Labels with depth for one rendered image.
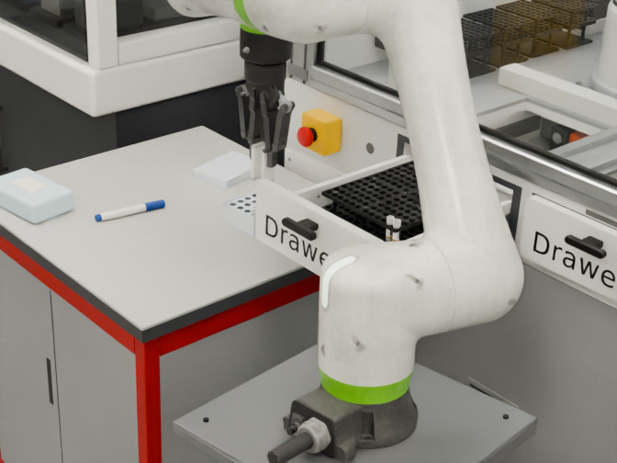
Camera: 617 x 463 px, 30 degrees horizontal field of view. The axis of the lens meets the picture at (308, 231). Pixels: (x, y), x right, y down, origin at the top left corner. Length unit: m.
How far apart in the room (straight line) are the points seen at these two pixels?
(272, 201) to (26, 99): 1.15
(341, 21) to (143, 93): 1.08
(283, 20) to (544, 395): 0.89
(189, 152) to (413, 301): 1.07
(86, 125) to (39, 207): 0.58
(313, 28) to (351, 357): 0.43
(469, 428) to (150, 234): 0.77
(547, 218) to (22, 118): 1.50
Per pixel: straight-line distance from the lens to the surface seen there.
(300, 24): 1.52
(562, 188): 1.91
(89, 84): 2.49
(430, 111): 1.56
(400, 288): 1.45
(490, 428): 1.61
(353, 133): 2.23
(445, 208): 1.55
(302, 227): 1.80
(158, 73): 2.57
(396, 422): 1.55
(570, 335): 2.00
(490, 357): 2.14
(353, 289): 1.44
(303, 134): 2.22
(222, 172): 2.31
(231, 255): 2.03
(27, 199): 2.16
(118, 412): 2.03
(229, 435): 1.57
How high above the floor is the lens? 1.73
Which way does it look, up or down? 27 degrees down
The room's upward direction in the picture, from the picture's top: 3 degrees clockwise
